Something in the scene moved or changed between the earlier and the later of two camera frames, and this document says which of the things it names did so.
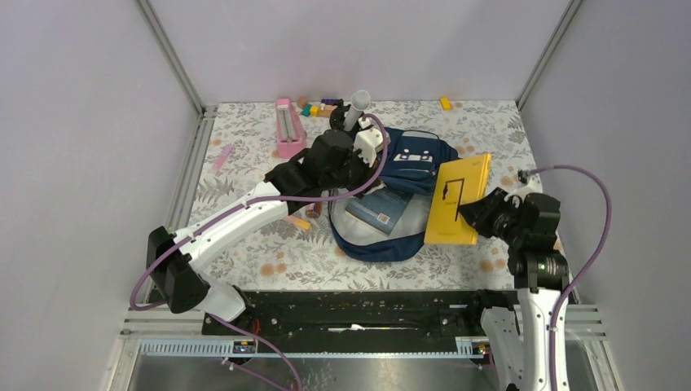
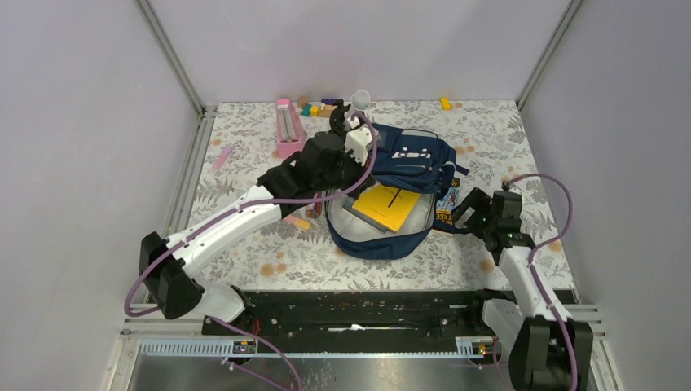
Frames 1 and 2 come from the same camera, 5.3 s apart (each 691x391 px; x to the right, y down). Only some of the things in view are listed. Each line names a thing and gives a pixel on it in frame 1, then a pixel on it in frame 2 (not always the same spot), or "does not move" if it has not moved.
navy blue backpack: [389, 222] does not move
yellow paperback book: [458, 182] to [387, 206]
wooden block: [326, 112] does not move
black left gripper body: [358, 173] does not move
